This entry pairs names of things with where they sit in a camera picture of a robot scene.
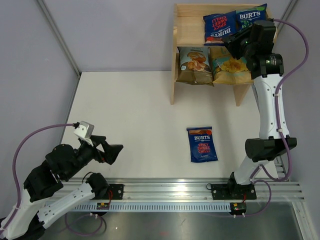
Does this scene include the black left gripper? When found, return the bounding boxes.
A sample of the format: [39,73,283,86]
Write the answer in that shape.
[64,135,124,180]

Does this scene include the blue upside-down Burts chilli bag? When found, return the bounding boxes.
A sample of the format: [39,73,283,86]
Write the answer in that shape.
[203,10,237,46]

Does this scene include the blue sea salt vinegar bag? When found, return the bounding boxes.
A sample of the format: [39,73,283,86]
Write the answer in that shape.
[235,3,268,32]

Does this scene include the large kettle cooked chips bag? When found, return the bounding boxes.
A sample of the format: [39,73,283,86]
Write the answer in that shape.
[210,46,253,85]

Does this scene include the olive light-blue chips bag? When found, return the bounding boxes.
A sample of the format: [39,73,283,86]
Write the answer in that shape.
[176,47,214,87]

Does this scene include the blue spicy sweet chilli bag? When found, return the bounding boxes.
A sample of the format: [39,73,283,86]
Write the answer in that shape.
[186,126,218,163]

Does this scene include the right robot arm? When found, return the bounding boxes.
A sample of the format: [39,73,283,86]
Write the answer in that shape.
[209,20,297,201]

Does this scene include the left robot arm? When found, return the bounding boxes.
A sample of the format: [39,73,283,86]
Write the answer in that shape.
[0,135,124,240]

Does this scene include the wooden two-tier shelf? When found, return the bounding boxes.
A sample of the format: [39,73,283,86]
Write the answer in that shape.
[170,0,265,105]

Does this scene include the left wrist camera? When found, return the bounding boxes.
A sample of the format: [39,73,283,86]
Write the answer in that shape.
[73,121,95,146]

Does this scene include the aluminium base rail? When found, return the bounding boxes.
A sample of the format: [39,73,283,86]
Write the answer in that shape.
[37,176,306,213]

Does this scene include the right aluminium frame post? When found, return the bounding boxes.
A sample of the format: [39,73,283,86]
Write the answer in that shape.
[280,0,299,21]

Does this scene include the aluminium corner frame post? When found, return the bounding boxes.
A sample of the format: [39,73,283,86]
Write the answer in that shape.
[34,0,82,79]

